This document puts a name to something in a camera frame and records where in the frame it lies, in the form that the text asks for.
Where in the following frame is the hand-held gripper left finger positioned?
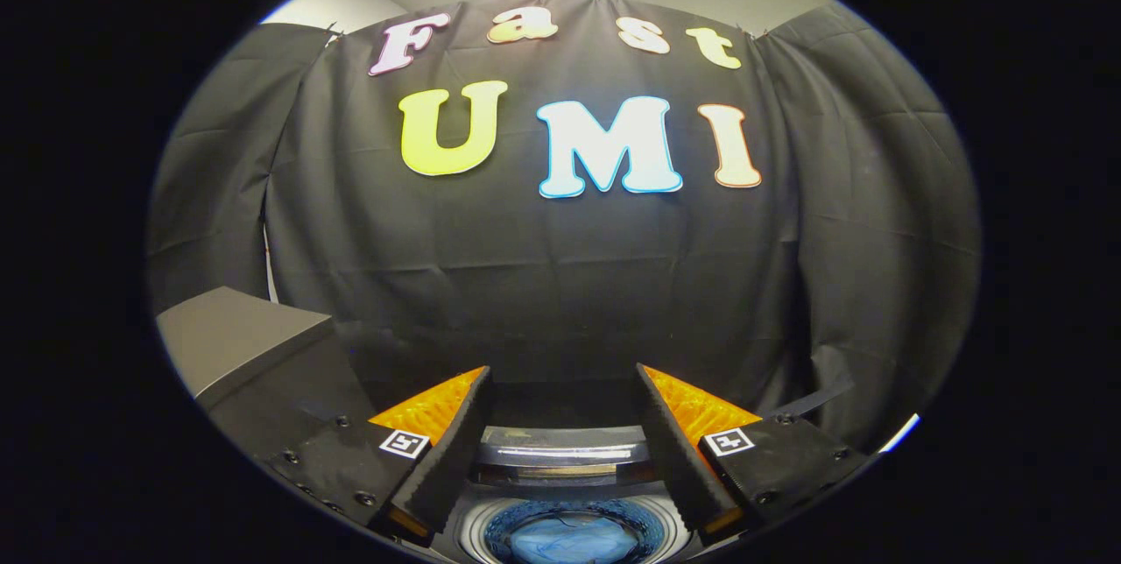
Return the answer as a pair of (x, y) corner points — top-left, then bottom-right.
(263, 365), (494, 547)

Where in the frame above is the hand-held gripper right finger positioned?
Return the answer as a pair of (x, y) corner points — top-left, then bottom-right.
(634, 363), (872, 547)

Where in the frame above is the dark grey washing machine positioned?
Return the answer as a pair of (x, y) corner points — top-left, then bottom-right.
(429, 481), (702, 564)

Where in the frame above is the dark washing machine lid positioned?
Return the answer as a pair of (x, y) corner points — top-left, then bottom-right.
(477, 382), (656, 488)

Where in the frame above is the light blue polo shirt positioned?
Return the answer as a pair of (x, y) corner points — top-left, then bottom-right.
(508, 516), (640, 564)

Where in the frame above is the white flat sheet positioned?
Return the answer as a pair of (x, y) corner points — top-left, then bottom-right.
(878, 413), (922, 454)

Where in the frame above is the grey cabinet with dark top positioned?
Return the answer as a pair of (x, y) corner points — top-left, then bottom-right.
(156, 286), (377, 469)

